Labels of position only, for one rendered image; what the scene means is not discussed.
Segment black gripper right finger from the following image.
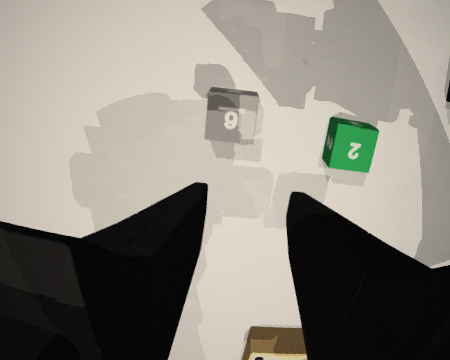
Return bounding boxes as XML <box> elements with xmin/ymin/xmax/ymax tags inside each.
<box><xmin>286</xmin><ymin>192</ymin><xmax>450</xmax><ymax>360</ymax></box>

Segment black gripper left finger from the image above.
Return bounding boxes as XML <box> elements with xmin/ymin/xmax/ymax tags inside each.
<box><xmin>0</xmin><ymin>183</ymin><xmax>208</xmax><ymax>360</ymax></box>

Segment green block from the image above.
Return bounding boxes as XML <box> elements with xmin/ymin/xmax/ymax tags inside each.
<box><xmin>322</xmin><ymin>117</ymin><xmax>380</xmax><ymax>173</ymax></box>

